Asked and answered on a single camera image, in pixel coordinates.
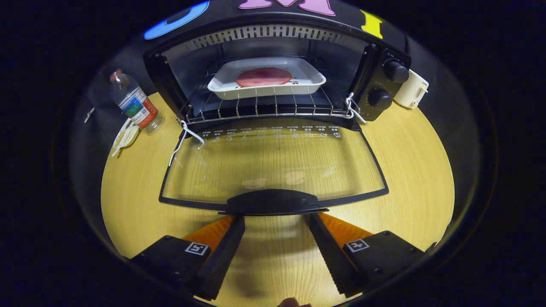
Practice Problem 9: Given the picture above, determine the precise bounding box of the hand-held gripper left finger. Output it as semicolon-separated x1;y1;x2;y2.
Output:
129;215;246;301

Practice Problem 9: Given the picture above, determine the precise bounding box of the white square plate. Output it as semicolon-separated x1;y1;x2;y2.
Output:
208;57;327;100

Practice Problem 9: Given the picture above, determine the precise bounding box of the small white dish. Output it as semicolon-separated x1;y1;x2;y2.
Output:
112;119;140;157

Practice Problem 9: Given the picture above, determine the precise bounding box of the pink meat slice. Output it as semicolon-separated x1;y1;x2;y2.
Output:
236;67;293;88

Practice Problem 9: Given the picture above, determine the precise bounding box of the clear plastic water bottle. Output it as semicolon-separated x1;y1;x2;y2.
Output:
110;70;165;135

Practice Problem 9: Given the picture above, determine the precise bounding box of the wire oven rack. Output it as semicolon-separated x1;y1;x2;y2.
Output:
179;85;354;125

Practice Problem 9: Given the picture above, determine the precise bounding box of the black toaster oven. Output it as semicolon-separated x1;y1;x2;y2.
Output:
143;12;412;216

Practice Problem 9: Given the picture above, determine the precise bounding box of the white pop-up toaster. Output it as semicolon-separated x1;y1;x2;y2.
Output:
393;69;430;109

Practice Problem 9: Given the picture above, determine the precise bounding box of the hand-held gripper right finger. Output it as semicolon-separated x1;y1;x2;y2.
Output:
308;212;428;298

